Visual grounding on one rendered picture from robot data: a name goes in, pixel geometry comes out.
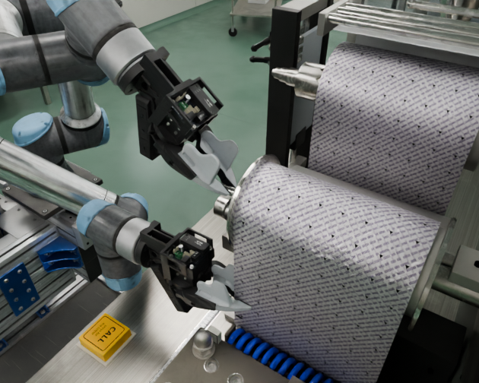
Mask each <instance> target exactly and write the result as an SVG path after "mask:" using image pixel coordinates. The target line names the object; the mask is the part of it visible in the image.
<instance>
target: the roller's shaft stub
mask: <svg viewBox="0 0 479 383"><path fill-rule="evenodd" d="M450 271H451V268H450V267H447V266H445V265H443V264H440V266H439V269H438V271H437V273H436V276H435V279H434V281H433V284H432V286H431V289H433V290H436V291H438V292H441V293H443V294H446V295H447V296H451V297H452V298H455V299H457V300H460V301H462V302H465V303H467V304H469V305H472V306H474V307H476V308H478V309H479V293H477V292H475V291H473V290H470V289H467V288H465V287H463V286H460V285H458V284H456V283H453V282H450V281H448V278H449V274H450Z"/></svg>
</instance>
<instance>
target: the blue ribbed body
mask: <svg viewBox="0 0 479 383"><path fill-rule="evenodd" d="M234 341H235V342H236V348H237V349H238V350H241V349H242V348H243V347H245V349H244V351H243V352H244V353H245V354H247V355H249V354H250V353H251V351H252V352H253V354H252V358H253V359H256V360H257V359H258V358H259V357H262V359H261V361H260V363H262V364H264V365H266V364H267V362H268V361H269V362H270V366H269V368H270V369H272V370H275V369H276V367H279V370H278V373H279V374H280V375H283V376H284V374H285V372H288V374H287V379H289V380H290V379H291V377H292V376H293V375H294V376H295V377H297V378H299V379H300V380H302V381H304V382H305V383H334V381H333V380H332V379H331V378H328V379H326V380H325V377H324V375H323V374H322V373H318V374H315V370H314V369H313V368H308V369H306V366H305V364H304V363H302V362H299V363H297V361H296V359H294V358H293V357H290V358H287V354H286V353H285V352H281V353H279V351H278V348H276V347H272V348H271V347H270V344H269V343H267V342H264V343H262V340H261V339H260V338H258V337H255V338H254V337H253V335H252V334H251V333H246V332H245V330H244V329H242V328H238V329H236V330H235V331H233V332H232V334H231V335H230V337H229V339H228V341H227V342H228V344H230V345H233V343H234Z"/></svg>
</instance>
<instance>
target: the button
mask: <svg viewBox="0 0 479 383"><path fill-rule="evenodd" d="M131 335H132V334H131V331H130V329H129V328H128V327H126V326H125V325H124V324H122V323H121V322H119V321H117V320H116V319H114V318H113V317H111V316H110V315H108V314H106V313H104V314H103V315H102V316H101V317H100V318H99V319H98V320H97V321H95V322H94V323H93V324H92V325H91V326H90V327H89V328H88V329H87V330H86V331H85V332H84V333H83V334H82V335H81V336H80V337H79V341H80V342H81V345H82V346H84V347H86V348H87V349H88V350H89V351H91V352H92V353H94V354H95V355H96V356H98V357H99V358H101V359H102V360H103V361H104V362H106V361H107V360H108V359H109V358H110V357H111V356H112V355H113V354H114V353H115V352H116V351H117V350H118V349H119V348H120V347H121V345H123V344H124V343H125V342H126V341H127V340H128V339H129V338H130V337H131Z"/></svg>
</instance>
